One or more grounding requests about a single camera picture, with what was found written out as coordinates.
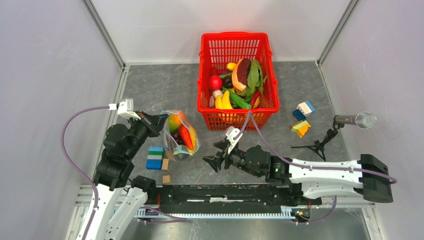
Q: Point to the green toy corn husk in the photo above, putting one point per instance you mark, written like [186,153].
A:
[255,78]

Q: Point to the yellow toy lemon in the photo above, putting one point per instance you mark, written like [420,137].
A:
[231,66]

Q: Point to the red plastic basket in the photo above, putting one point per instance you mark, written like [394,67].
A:
[219,49]

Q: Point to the orange toy fruit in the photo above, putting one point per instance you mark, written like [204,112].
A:
[175,120]

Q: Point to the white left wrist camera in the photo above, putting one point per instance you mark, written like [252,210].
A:
[125,109]

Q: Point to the wooden block beside stack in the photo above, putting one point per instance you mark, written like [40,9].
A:
[165,164]

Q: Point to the single yellow toy banana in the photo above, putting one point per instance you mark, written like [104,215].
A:
[194,141]

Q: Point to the red toy apple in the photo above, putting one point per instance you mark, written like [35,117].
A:
[215,83]

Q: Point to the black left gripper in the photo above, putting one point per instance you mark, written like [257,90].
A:
[154,122]

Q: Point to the dark blue toy block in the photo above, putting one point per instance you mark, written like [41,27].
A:
[299,115]

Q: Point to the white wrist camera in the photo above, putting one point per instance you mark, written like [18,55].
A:
[233,135]
[125,109]

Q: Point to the yellow green toy block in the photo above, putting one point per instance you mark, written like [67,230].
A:
[300,128]

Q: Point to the green toy pepper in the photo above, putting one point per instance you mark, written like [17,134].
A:
[238,101]

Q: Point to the blue green stacked blocks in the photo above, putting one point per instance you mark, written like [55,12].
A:
[155,158]

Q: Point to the small wooden cube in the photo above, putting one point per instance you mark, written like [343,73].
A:
[166,179]

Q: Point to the red toy chili pepper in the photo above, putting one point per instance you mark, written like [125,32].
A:
[184,133]

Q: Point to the yellow toy banana bunch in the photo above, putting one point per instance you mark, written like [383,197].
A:
[223,101]

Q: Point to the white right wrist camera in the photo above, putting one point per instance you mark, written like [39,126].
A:
[233,135]

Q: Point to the silver microphone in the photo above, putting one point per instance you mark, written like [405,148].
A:
[362,120]

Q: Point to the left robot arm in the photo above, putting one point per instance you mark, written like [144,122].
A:
[121,144]

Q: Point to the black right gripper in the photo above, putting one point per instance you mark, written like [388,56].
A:
[216,161]

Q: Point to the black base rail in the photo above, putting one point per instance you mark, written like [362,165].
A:
[231,200]

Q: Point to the clear zip top bag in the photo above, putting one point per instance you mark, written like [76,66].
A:
[174,151]

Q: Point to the white blue toy block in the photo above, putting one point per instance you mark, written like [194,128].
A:
[306,108]

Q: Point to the yellow toy starfruit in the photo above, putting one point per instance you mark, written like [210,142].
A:
[257,102]

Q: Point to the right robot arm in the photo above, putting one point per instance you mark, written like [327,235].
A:
[367,177]

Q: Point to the white toy garlic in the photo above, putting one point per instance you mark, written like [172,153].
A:
[217,93]

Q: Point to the purple toy grapes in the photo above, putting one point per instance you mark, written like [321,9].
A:
[178,139]

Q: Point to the dark round toy plum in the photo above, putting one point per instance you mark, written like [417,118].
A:
[227,82]

